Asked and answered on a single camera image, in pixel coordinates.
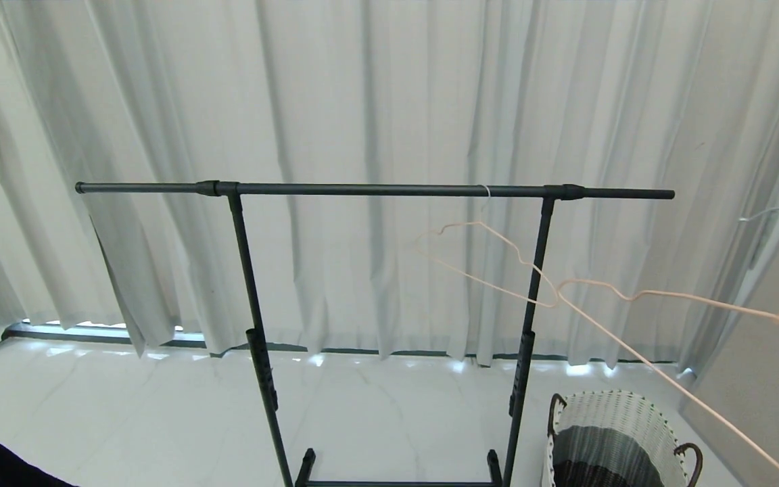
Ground window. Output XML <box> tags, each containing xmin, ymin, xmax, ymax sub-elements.
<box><xmin>0</xmin><ymin>319</ymin><xmax>209</xmax><ymax>349</ymax></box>

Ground white laundry basket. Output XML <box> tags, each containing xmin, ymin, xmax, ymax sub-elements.
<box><xmin>542</xmin><ymin>390</ymin><xmax>705</xmax><ymax>487</ymax></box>

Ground white curtain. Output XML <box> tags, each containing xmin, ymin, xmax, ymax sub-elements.
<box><xmin>0</xmin><ymin>0</ymin><xmax>779</xmax><ymax>379</ymax></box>

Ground black clothes rack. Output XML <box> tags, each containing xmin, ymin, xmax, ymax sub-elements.
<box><xmin>75</xmin><ymin>180</ymin><xmax>676</xmax><ymax>487</ymax></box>

